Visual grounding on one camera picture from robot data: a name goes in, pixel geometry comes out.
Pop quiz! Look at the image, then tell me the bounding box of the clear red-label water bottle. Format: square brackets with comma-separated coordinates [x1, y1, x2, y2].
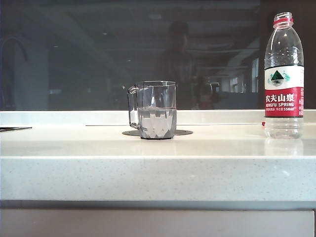
[264, 11, 305, 140]

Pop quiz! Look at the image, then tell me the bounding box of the transparent grey faceted mug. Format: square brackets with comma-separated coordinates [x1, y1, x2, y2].
[126, 80, 177, 141]

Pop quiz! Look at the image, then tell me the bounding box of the dark round flat disc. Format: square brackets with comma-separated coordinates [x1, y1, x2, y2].
[121, 129, 194, 137]

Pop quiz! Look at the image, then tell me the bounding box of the flat black sheet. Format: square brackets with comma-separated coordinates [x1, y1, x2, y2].
[0, 126, 33, 132]

